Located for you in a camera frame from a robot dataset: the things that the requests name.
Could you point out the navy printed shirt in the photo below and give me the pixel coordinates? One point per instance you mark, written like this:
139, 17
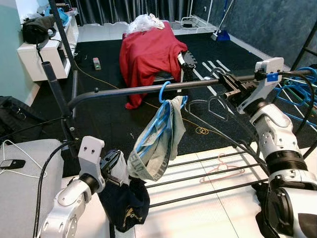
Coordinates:
124, 208

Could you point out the pink hanger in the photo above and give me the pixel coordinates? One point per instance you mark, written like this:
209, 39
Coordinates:
223, 171

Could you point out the white floor slat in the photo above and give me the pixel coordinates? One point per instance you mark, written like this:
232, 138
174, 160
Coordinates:
204, 80
219, 65

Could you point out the blue mop head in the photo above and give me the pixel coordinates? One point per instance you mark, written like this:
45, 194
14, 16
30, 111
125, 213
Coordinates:
221, 35

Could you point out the black metal device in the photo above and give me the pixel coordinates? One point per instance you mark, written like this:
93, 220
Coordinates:
187, 59

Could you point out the grey beige garment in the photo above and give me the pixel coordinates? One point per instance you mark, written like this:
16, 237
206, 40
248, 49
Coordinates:
168, 144

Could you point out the black clothes rack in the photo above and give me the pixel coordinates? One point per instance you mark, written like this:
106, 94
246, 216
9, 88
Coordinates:
148, 88

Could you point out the red cloth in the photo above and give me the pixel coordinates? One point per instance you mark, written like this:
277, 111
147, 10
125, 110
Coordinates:
148, 54

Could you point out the grey ottoman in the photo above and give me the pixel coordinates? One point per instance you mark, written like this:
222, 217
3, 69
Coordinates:
22, 203

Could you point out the black phone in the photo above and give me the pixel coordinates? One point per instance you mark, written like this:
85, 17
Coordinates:
12, 163

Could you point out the small grey floor box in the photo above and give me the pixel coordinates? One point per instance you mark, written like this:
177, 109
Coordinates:
96, 63

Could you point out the black backpack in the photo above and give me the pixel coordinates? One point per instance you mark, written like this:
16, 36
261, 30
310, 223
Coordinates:
17, 119

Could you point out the white plastic bag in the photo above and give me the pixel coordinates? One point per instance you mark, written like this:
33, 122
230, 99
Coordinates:
145, 23

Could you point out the white shelf unit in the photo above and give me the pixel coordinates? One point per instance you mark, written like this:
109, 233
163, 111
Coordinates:
34, 64

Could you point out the dark curtain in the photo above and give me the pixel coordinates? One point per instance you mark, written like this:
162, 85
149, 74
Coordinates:
133, 9

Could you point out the white low platform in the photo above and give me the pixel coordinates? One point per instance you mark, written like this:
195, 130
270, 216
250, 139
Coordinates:
99, 32

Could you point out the black handbag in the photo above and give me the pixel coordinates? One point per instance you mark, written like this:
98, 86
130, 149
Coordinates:
37, 29

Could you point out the blue plastic bag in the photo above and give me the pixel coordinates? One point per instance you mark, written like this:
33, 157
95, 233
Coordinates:
60, 15

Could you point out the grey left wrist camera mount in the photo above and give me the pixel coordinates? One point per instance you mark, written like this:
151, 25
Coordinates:
90, 151

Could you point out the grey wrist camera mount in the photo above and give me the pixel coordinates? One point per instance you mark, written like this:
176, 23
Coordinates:
90, 151
270, 67

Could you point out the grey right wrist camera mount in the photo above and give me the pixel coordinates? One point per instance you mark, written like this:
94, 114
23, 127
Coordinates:
270, 67

